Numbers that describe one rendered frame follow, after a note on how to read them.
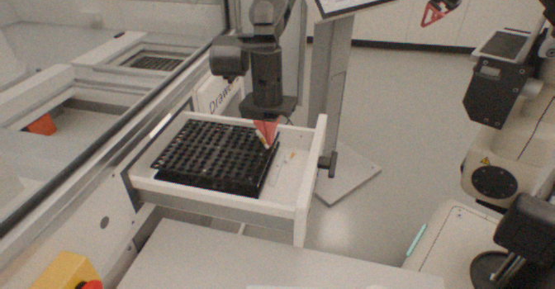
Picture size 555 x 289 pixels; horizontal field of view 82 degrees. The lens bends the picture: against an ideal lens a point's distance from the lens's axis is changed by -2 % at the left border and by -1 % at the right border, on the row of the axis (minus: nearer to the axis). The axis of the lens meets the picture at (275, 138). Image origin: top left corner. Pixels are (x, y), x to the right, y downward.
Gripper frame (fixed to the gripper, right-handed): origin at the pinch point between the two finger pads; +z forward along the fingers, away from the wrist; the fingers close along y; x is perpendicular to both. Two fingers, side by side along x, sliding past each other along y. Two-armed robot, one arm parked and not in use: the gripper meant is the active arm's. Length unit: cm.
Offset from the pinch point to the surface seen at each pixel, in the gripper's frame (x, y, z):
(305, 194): -13.9, 10.7, 0.1
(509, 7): 317, 135, 30
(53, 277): -37.3, -19.4, 1.6
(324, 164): -3.6, 12.0, 1.4
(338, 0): 82, 2, -13
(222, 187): -11.1, -6.5, 4.8
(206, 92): 14.8, -22.2, -1.9
